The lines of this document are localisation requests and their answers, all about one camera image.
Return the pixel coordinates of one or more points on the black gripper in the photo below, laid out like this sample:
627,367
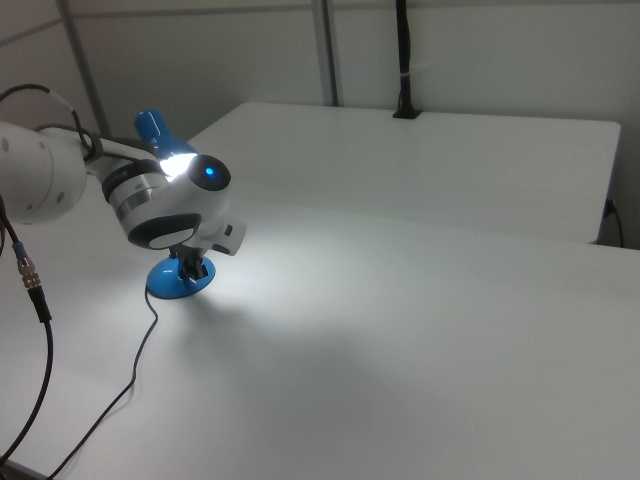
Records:
189,255

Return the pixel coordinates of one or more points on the blue desk lamp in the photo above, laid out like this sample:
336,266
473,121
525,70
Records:
165,282

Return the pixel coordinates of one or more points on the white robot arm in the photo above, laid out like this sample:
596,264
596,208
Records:
30,175

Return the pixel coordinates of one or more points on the black clamped camera pole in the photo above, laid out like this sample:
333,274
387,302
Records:
404,50

